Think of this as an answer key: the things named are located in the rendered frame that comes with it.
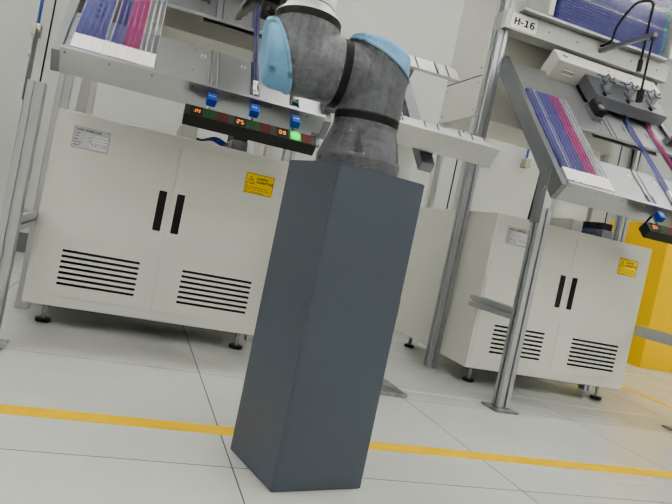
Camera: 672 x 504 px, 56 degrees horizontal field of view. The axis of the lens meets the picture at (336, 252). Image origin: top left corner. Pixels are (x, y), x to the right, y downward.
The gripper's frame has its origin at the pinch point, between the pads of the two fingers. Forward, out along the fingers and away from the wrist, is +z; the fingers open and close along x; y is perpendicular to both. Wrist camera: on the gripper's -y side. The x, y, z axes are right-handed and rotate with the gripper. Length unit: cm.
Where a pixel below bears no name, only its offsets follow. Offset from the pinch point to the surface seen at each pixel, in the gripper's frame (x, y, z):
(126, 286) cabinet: 22, -59, 56
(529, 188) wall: -216, 97, 153
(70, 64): 45, -28, 2
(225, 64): 8.1, -12.7, 3.6
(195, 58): 16.1, -13.7, 3.3
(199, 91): 14.1, -27.4, -0.2
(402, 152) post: -48, -22, 9
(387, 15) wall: -96, 163, 112
